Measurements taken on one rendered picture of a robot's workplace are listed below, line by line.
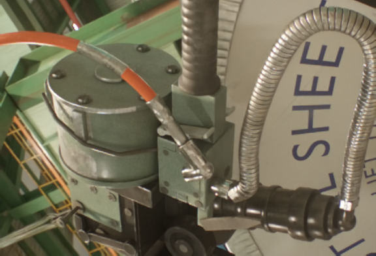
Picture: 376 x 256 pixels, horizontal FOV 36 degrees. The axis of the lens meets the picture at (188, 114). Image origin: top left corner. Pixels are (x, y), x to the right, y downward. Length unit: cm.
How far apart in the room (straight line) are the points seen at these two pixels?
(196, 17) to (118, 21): 593
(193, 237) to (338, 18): 33
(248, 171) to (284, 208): 11
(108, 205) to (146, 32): 501
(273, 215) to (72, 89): 26
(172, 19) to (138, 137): 504
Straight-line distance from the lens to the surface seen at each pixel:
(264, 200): 68
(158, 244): 78
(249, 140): 55
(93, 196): 71
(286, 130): 81
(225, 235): 74
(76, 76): 64
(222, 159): 62
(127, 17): 644
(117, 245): 73
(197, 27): 54
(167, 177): 63
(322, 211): 66
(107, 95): 60
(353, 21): 49
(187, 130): 59
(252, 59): 75
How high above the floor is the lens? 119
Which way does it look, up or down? 10 degrees up
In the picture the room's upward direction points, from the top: 114 degrees counter-clockwise
